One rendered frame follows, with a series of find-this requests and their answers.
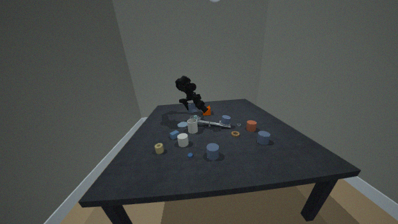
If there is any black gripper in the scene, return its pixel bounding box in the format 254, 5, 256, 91
179, 91, 202, 110

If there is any orange cylinder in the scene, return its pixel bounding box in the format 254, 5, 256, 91
246, 120, 257, 132

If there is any blue cylinder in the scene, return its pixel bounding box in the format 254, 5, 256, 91
221, 115, 231, 125
207, 143, 219, 160
188, 103, 196, 113
257, 131, 270, 145

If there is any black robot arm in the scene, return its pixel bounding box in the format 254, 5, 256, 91
175, 76, 208, 113

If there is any pale blue round dish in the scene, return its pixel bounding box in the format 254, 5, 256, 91
177, 122, 187, 127

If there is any white cylinder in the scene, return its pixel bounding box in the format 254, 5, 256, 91
177, 133, 189, 147

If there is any small yellow ring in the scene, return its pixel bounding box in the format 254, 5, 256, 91
232, 131, 240, 137

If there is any blue block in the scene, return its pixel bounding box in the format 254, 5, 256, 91
170, 131, 179, 140

